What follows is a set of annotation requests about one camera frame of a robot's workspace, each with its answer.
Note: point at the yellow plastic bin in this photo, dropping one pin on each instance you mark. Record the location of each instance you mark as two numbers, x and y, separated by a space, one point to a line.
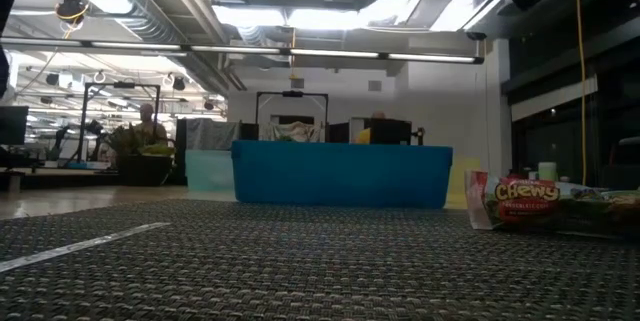
462 186

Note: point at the dark blue plastic bin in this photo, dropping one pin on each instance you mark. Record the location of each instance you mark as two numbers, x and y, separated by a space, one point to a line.
325 171

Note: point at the black security camera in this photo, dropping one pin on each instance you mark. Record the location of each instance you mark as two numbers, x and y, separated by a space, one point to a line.
476 36

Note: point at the person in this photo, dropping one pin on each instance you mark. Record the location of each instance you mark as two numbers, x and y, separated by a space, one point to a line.
362 137
149 131

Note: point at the black cabinet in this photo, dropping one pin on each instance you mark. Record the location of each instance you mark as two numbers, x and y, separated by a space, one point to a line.
390 131

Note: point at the red Chewy granola bar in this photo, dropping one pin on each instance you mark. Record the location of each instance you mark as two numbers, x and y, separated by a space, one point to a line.
525 201

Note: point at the pale green cylinder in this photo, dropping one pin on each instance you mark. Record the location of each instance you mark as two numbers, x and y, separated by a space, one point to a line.
547 172

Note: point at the black monitor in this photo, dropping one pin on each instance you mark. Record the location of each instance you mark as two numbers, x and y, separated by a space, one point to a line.
12 126

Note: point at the long LED light bar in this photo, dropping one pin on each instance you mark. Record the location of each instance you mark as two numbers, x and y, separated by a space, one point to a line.
235 49

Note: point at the white draped cloth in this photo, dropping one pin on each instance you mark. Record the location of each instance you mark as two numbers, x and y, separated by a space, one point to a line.
295 132

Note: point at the grey woven placemat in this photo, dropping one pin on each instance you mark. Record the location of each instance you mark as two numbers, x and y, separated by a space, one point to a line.
250 271

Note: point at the mint green plastic bin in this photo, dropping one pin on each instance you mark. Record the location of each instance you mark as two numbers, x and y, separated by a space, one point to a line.
210 171

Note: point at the black background rig frame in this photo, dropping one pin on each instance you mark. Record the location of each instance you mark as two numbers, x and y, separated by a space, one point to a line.
122 85
292 94

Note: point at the large silver ventilation duct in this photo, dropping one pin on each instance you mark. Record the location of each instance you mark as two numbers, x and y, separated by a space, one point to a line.
125 6

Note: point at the grey covered partition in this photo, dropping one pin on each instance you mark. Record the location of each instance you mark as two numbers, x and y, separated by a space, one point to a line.
212 133

